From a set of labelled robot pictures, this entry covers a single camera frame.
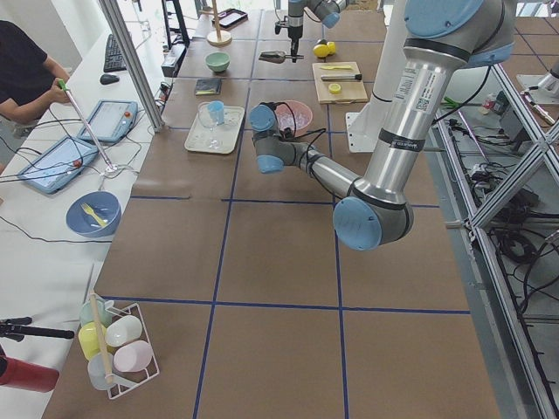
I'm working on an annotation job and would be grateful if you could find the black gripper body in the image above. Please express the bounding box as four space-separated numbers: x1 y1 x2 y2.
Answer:
287 16 304 49

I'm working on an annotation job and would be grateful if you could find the steel ice scoop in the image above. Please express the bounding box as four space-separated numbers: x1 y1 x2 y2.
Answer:
259 51 304 64

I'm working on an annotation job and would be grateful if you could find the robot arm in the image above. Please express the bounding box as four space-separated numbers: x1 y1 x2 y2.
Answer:
249 1 516 251
275 0 354 63

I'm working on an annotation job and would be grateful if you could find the pink bowl of ice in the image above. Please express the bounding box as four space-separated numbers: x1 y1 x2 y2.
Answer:
275 100 313 136

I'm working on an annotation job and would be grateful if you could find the wooden cup stand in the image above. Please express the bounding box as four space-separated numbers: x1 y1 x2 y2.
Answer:
206 0 232 47

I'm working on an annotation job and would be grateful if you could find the blue plastic cup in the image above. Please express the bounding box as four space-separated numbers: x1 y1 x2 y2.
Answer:
207 100 224 126

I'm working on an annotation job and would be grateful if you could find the yellow plastic knife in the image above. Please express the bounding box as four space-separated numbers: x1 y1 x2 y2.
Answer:
320 65 354 71

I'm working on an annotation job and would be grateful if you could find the half lemon slice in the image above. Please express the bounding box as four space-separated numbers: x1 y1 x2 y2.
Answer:
328 83 342 94

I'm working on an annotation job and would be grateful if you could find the steel cylinder muddler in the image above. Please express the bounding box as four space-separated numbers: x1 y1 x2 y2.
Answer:
320 73 362 82

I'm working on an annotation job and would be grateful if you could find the wooden cutting board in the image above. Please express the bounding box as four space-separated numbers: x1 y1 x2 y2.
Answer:
312 61 369 104

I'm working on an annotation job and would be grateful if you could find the green ceramic bowl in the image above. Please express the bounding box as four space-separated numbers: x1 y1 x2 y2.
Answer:
205 52 231 73

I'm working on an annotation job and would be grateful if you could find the clear wine glass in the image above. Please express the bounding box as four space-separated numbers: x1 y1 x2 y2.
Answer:
197 101 221 150

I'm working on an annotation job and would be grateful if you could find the cream bear tray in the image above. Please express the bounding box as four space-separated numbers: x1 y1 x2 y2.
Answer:
184 105 245 155

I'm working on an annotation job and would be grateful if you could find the black keyboard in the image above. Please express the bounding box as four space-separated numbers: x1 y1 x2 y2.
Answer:
103 34 127 72

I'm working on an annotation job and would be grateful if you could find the black computer mouse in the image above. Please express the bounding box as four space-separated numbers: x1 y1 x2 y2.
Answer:
100 73 120 86

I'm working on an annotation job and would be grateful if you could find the far teach pendant tablet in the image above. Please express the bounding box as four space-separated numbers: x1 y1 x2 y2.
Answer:
87 100 139 144

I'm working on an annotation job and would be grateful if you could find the teach pendant tablet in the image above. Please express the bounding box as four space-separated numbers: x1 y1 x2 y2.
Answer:
87 100 139 144
17 136 99 195

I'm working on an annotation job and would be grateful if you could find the blue bowl with fork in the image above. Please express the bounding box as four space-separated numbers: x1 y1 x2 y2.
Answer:
66 191 121 238

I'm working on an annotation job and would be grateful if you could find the near teach pendant tablet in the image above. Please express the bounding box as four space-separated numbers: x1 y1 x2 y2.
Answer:
17 136 99 195

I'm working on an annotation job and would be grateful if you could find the person in black shirt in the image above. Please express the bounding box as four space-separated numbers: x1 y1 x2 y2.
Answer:
1 20 69 125

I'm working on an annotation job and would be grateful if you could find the red bottle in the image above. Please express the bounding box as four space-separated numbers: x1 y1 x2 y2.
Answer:
1 356 59 393

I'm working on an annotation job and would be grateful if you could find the aluminium frame post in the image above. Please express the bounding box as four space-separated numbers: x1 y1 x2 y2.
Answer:
99 0 164 133

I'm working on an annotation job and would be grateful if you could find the white wire cup rack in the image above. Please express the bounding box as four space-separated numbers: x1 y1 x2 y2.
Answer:
78 292 160 400

